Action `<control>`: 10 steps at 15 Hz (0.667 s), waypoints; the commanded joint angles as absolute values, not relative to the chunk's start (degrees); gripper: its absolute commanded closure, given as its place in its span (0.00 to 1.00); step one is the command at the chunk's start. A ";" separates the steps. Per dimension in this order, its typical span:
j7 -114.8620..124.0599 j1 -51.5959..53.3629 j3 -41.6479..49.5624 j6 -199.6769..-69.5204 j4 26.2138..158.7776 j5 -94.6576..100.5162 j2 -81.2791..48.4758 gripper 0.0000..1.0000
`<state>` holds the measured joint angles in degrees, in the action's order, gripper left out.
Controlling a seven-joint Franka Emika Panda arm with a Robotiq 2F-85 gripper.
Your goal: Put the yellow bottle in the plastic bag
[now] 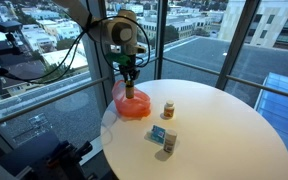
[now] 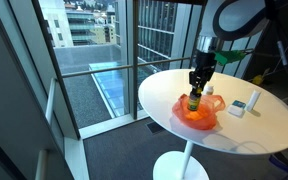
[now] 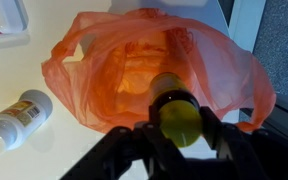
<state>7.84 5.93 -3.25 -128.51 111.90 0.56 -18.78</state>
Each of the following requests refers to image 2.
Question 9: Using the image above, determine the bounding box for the small yellow object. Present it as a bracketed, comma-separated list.
[250, 73, 266, 86]

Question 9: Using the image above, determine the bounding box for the white handrail post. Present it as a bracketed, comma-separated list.
[44, 77, 57, 125]

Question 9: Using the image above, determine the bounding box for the white cap orange label bottle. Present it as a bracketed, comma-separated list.
[202, 84, 215, 96]

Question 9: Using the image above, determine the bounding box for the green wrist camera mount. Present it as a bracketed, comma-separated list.
[213, 49, 249, 67]

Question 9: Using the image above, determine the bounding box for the yellow cap dark bottle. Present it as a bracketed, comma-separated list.
[186, 87, 203, 112]

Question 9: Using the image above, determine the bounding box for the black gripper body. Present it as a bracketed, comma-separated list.
[188, 49, 218, 89]

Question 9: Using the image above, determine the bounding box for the dark floor vent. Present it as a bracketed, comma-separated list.
[145, 120, 166, 136]

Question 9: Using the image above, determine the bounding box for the white table pedestal base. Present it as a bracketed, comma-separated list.
[152, 140, 211, 180]

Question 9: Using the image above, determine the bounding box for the blue mentos gum box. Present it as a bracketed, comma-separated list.
[226, 99, 248, 118]

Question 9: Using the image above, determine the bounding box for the grey metal window railing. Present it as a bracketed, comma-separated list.
[61, 55, 192, 79]

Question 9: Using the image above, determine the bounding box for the orange plastic bag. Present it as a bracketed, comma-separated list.
[171, 93, 227, 131]

